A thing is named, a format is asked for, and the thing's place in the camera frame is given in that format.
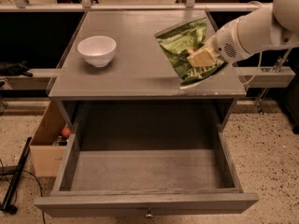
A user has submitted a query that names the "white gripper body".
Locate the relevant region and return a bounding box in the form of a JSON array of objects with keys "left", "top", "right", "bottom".
[{"left": 203, "top": 19, "right": 250, "bottom": 63}]

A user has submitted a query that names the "yellow taped gripper finger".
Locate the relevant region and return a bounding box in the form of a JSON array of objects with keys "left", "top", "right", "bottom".
[{"left": 187, "top": 47, "right": 222, "bottom": 67}]

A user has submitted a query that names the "green jalapeno chip bag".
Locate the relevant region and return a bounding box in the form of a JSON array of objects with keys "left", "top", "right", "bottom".
[{"left": 155, "top": 18, "right": 227, "bottom": 89}]

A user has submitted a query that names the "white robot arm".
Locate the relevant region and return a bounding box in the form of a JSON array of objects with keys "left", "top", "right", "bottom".
[{"left": 187, "top": 0, "right": 299, "bottom": 67}]

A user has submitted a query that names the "grey open drawer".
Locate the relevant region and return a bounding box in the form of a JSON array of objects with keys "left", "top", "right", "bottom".
[{"left": 33, "top": 100, "right": 260, "bottom": 218}]

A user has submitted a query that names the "grey wooden cabinet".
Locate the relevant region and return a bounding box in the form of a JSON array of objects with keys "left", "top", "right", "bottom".
[{"left": 49, "top": 9, "right": 246, "bottom": 122}]

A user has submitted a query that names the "white bowl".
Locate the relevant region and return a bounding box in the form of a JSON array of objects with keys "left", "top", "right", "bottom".
[{"left": 78, "top": 35, "right": 117, "bottom": 67}]

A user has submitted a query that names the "orange ball in box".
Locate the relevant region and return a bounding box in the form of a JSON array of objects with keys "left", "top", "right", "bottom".
[{"left": 61, "top": 127, "right": 71, "bottom": 139}]

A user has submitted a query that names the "cardboard box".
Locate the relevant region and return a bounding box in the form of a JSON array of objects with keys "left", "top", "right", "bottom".
[{"left": 30, "top": 102, "right": 69, "bottom": 177}]

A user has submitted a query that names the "black object on ledge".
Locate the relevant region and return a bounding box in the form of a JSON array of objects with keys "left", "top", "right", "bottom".
[{"left": 0, "top": 61, "right": 33, "bottom": 77}]

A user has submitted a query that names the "black floor bar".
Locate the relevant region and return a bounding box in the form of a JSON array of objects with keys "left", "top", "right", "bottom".
[{"left": 0, "top": 137, "right": 31, "bottom": 215}]

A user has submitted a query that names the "black floor cable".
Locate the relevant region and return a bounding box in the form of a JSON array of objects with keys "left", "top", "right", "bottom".
[{"left": 0, "top": 159, "right": 47, "bottom": 224}]

